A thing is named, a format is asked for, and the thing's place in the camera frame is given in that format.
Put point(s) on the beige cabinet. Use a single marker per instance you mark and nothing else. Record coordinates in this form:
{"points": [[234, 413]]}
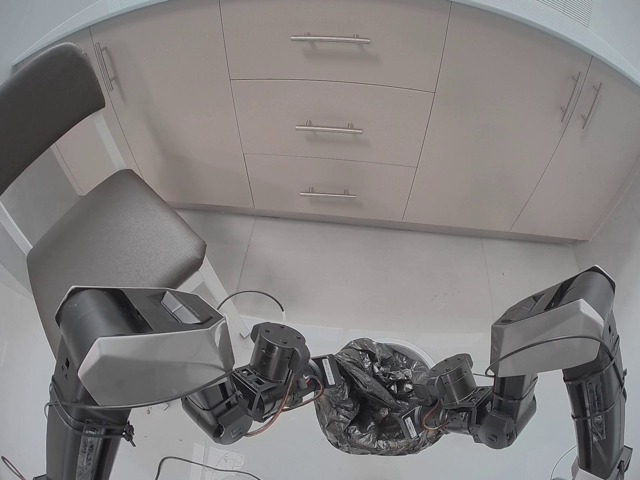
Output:
{"points": [[475, 128]]}

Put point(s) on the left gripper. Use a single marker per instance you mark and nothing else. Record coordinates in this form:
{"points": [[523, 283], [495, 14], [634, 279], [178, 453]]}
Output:
{"points": [[325, 373]]}

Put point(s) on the black plastic bag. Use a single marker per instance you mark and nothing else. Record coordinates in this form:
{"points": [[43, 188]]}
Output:
{"points": [[370, 398]]}

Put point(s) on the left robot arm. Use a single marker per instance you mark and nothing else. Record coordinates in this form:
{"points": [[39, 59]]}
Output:
{"points": [[150, 348]]}

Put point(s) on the white trash bin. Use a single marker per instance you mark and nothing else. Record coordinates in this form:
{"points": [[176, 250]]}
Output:
{"points": [[422, 355]]}

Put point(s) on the grey padded chair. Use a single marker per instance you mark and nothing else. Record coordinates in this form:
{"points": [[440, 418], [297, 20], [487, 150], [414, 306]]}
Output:
{"points": [[115, 243]]}

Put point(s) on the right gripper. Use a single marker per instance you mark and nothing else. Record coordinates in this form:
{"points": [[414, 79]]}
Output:
{"points": [[420, 423]]}

